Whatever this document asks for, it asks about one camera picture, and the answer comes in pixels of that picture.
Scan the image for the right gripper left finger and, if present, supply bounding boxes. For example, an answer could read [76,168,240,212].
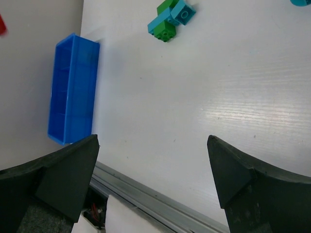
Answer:
[0,134,100,233]

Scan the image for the aluminium front rail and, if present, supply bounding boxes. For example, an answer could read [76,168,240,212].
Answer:
[90,161,230,233]

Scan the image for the red square lego brick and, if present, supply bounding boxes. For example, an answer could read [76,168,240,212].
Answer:
[0,15,7,36]

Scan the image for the long teal lego brick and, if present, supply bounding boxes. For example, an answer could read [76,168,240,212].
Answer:
[147,7,175,35]

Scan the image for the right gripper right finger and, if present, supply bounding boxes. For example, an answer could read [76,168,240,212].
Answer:
[207,135,311,233]

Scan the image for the white taped panel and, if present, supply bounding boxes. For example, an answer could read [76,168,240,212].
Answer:
[72,195,173,233]

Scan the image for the blue compartment bin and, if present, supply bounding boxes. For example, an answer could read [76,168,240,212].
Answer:
[48,33,100,145]

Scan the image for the green sloped lego brick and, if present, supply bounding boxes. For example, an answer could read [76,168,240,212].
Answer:
[156,0,179,15]

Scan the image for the teal rounded lego brick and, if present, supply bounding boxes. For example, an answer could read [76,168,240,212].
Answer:
[290,0,311,7]

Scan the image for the small teal lego brick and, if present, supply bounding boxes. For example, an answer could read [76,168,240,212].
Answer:
[171,0,196,25]

